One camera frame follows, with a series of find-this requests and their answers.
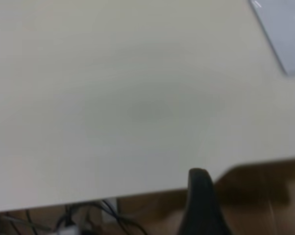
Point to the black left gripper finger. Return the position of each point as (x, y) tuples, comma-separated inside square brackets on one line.
[(200, 203)]

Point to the clear plastic green-zipper bag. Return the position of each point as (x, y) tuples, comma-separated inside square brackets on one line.
[(284, 31)]

